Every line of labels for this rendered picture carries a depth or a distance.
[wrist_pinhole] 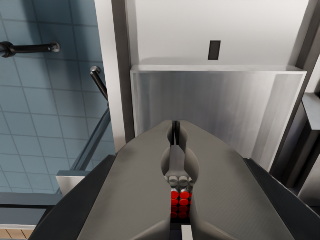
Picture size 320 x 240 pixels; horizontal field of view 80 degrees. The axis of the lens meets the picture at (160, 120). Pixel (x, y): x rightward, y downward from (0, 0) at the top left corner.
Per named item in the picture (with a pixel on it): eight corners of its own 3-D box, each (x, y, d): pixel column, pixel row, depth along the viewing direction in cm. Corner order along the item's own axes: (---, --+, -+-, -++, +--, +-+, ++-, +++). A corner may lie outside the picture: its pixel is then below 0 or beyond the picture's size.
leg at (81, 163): (123, 107, 126) (75, 217, 59) (109, 107, 126) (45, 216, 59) (122, 95, 121) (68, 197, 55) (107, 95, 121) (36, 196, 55)
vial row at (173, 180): (236, 183, 44) (243, 200, 40) (158, 181, 45) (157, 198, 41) (238, 176, 43) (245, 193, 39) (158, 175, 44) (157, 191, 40)
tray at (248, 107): (246, 203, 48) (252, 216, 45) (142, 201, 49) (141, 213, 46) (293, 65, 31) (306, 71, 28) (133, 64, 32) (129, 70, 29)
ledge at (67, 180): (118, 208, 53) (116, 215, 52) (72, 206, 54) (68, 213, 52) (112, 171, 47) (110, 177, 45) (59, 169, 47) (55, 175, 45)
